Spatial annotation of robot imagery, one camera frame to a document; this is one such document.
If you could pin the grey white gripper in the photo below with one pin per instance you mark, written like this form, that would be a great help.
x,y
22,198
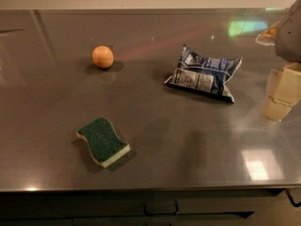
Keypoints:
x,y
290,37

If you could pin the blue chip bag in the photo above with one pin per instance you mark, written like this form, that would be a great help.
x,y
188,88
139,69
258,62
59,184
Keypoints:
x,y
205,74

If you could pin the green and yellow sponge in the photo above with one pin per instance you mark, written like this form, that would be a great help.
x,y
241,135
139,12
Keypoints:
x,y
103,142

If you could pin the orange ball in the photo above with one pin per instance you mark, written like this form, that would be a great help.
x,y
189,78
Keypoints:
x,y
102,57

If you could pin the black drawer handle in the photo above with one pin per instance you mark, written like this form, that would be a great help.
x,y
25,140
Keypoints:
x,y
168,208

